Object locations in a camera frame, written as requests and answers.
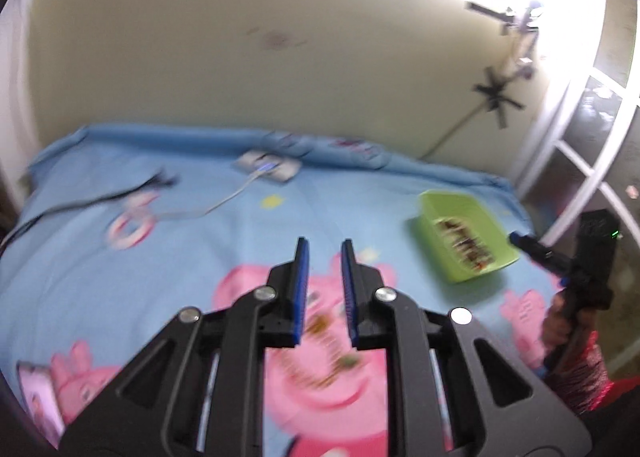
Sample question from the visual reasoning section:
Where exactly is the black tape cross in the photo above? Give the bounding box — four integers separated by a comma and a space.
474, 66, 525, 128

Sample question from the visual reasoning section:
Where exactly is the blue cartoon pig blanket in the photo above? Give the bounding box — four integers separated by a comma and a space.
0, 124, 566, 457

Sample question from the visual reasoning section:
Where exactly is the white window frame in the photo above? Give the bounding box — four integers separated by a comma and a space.
512, 2, 640, 258

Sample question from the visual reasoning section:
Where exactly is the green plastic bin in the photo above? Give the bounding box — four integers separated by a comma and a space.
410, 189, 521, 284

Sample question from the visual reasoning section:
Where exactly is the large walnut bead bracelet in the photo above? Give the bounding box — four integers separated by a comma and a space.
436, 218, 493, 272

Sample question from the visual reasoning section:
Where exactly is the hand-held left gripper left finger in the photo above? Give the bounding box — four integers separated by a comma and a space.
59, 237, 311, 457

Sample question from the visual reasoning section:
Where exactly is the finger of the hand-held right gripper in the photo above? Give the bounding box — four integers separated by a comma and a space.
507, 232, 573, 288

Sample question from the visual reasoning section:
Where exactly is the smartphone with pink case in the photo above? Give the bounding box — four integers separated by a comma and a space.
16, 361, 66, 445

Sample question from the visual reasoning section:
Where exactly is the black cable with connector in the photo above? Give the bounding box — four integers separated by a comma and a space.
0, 169, 178, 258

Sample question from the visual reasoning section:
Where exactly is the white wall cable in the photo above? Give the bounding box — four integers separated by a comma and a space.
420, 104, 488, 160

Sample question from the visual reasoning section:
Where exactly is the white wall outlet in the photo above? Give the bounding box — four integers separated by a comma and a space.
500, 4, 543, 35

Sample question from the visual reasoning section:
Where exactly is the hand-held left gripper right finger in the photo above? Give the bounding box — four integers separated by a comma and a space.
341, 238, 591, 457

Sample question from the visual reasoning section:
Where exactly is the person's right hand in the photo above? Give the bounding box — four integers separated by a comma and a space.
542, 293, 598, 355

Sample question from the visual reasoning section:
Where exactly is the white charging device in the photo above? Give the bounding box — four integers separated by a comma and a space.
232, 151, 302, 186

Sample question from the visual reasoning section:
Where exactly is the white charging cable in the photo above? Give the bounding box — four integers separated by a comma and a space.
150, 169, 266, 220

